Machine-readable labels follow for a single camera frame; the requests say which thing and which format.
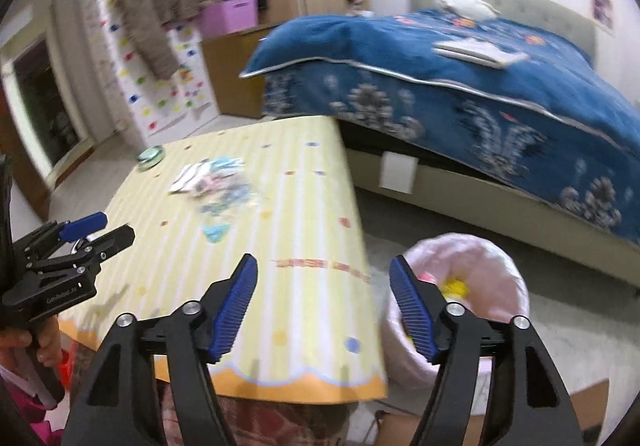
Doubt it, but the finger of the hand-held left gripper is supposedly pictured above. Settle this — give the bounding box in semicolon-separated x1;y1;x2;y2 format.
14;212;108;259
20;224;136;284

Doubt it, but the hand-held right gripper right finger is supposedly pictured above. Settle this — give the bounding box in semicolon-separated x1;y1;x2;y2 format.
389;254;583;446

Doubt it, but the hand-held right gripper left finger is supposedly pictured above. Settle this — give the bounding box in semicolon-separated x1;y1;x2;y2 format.
60;253;259;446

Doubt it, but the yellow foam fruit net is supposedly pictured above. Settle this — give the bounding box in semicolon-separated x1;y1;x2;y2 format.
442;277;472;301

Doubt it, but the bin with pink liner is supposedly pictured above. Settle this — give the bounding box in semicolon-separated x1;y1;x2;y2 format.
382;233;531;389

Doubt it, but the person's left forearm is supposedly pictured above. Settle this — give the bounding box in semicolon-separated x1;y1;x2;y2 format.
0;363;65;446

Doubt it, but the person's left hand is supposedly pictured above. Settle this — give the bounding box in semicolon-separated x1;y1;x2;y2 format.
0;318;65;369

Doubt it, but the small blue paper piece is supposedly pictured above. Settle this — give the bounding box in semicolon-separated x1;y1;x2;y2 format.
202;223;231;243

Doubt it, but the round green glass dish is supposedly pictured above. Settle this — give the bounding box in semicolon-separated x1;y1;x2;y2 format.
137;146;166;172

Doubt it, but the pile of pastel wrappers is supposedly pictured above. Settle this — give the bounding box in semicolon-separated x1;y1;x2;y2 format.
170;156;261;218

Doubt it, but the red patterned rug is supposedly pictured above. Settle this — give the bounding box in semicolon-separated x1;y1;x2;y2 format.
155;381;361;446

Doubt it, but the white paper sheet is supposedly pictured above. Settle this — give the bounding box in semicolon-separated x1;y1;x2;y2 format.
379;152;417;194

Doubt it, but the white cabinet with coloured dots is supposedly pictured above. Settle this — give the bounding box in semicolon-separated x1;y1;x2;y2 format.
92;0;221;147

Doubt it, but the wooden drawer cabinet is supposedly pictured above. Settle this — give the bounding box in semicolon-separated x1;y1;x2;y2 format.
200;23;281;119

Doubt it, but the blue floral blanket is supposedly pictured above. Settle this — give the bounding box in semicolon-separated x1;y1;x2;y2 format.
240;8;640;244

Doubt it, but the pink storage box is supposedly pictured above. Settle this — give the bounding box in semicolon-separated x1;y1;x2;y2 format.
200;0;259;36

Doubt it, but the folded white cloth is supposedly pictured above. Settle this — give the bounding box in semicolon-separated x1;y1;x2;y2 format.
432;38;530;70

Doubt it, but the white pillow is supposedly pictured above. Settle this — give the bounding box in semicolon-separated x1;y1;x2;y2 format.
434;0;502;21

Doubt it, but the white door frame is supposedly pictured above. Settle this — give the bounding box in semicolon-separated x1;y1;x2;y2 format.
0;8;96;187

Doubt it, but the small wall picture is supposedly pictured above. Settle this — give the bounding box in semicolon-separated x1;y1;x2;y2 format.
590;0;615;31

